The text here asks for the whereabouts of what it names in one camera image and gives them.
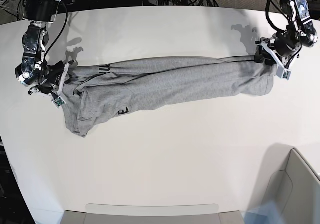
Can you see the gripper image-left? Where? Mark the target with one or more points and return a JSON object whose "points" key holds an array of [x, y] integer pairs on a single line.
{"points": [[51, 81]]}

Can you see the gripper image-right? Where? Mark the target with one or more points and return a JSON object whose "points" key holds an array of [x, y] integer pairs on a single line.
{"points": [[281, 47]]}

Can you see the grey T-shirt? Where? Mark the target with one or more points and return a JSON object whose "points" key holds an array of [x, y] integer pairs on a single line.
{"points": [[96, 94]]}

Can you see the black robot arm image-left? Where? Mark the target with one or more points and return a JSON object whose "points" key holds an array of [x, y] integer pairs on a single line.
{"points": [[34, 70]]}

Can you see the beige bin at bottom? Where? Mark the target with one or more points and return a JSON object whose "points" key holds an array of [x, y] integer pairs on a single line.
{"points": [[102, 213]]}

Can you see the beige bin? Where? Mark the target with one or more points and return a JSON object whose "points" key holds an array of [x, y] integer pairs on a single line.
{"points": [[102, 213], [297, 197]]}

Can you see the beige bin at right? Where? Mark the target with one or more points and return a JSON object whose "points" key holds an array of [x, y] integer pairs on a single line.
{"points": [[297, 197]]}

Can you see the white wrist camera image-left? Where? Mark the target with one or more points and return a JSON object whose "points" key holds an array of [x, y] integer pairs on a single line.
{"points": [[59, 101]]}

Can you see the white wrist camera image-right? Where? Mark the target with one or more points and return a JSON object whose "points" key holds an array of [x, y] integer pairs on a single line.
{"points": [[283, 73]]}

